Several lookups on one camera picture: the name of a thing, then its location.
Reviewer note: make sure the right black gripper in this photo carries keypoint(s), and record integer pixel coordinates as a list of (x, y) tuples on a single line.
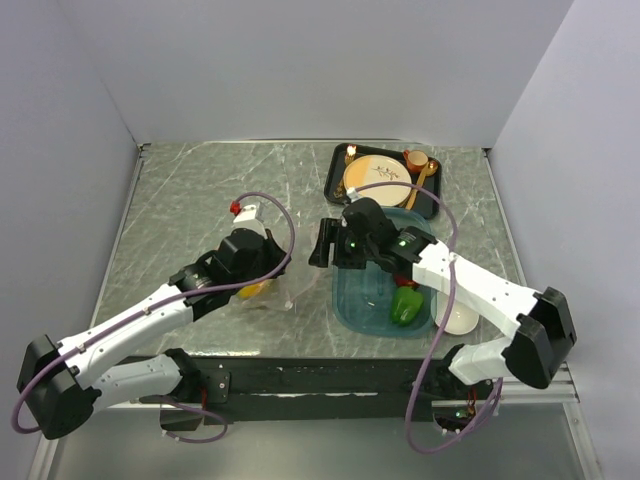
[(329, 233)]

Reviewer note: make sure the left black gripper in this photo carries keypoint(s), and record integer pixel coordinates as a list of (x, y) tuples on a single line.
[(272, 249)]

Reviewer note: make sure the clear zip top bag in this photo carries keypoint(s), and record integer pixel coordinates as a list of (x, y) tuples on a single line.
[(298, 278)]

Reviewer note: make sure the yellow green mango toy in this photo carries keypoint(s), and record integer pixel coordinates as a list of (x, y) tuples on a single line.
[(253, 290)]

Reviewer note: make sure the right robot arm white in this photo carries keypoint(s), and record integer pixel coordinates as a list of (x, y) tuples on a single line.
[(537, 328)]

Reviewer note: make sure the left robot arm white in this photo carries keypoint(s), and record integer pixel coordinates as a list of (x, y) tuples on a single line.
[(63, 384)]

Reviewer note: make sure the teal plastic food container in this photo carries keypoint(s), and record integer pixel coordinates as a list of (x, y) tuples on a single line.
[(362, 298)]

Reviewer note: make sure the cream orange plate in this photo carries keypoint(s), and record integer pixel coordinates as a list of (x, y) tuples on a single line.
[(370, 169)]

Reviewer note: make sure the gold fork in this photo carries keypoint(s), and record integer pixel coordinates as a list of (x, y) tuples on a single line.
[(340, 188)]

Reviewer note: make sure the red apple toy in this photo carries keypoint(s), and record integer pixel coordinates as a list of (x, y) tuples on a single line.
[(401, 281)]

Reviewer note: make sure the green bell pepper toy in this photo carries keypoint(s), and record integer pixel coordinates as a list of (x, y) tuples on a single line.
[(406, 305)]

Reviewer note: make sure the orange small cup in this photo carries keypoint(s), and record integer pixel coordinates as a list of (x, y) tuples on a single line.
[(416, 160)]

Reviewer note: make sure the gold spoon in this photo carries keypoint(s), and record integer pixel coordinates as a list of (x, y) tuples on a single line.
[(428, 170)]

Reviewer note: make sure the white bowl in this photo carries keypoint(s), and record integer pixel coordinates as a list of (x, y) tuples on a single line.
[(462, 319)]

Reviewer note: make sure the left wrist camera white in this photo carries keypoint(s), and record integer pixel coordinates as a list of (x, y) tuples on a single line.
[(250, 218)]

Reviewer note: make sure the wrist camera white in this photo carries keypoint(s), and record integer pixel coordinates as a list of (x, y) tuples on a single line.
[(352, 194), (250, 218)]

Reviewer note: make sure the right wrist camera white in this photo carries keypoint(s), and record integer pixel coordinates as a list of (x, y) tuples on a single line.
[(352, 194)]

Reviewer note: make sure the black base frame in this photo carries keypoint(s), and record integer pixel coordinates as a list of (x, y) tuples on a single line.
[(270, 389)]

